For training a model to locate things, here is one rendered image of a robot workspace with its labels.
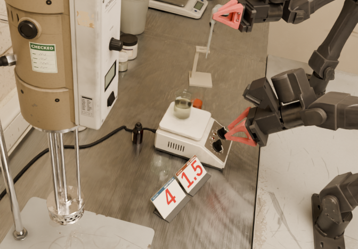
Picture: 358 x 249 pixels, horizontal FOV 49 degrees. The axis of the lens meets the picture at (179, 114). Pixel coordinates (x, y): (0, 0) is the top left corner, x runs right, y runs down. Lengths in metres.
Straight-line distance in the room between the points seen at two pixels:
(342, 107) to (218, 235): 0.40
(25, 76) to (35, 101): 0.04
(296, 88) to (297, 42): 1.65
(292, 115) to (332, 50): 0.52
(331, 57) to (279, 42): 1.15
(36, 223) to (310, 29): 1.96
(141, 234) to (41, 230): 0.22
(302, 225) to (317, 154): 0.28
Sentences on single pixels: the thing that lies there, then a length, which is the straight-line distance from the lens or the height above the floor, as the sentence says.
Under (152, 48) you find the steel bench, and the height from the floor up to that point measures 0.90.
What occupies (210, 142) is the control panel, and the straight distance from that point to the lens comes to 1.06.
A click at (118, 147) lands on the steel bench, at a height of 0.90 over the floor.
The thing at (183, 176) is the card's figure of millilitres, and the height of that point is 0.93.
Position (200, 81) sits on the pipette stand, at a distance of 1.36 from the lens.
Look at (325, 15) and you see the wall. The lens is 2.46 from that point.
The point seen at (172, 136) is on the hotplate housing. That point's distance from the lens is 1.04.
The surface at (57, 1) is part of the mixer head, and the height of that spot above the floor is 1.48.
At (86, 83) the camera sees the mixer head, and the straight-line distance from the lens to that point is 0.50.
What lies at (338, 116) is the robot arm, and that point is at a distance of 0.85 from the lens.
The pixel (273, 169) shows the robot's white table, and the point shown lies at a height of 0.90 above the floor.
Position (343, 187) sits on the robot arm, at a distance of 0.93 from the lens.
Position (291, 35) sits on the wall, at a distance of 2.50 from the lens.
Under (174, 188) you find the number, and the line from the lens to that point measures 0.98.
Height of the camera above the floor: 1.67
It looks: 39 degrees down
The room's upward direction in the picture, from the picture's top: 10 degrees clockwise
